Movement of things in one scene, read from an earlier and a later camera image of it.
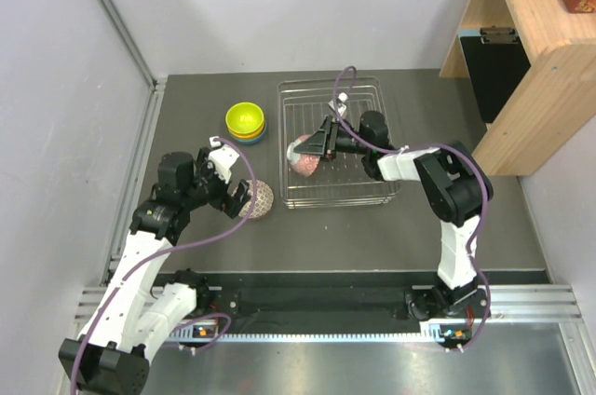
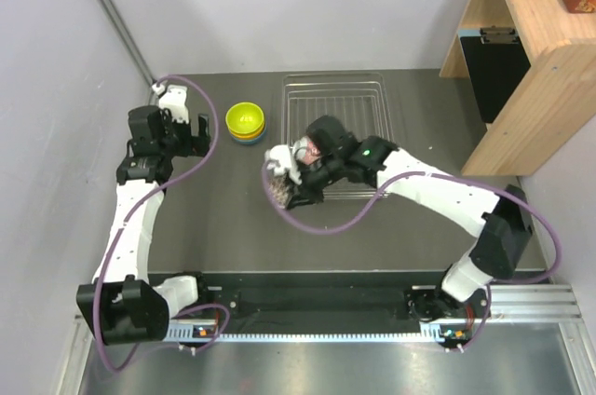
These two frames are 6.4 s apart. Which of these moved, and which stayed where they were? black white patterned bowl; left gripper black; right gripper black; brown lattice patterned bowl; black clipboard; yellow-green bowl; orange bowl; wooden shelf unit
Moved: right gripper black; left gripper black; brown lattice patterned bowl
Stayed: black clipboard; orange bowl; wooden shelf unit; black white patterned bowl; yellow-green bowl
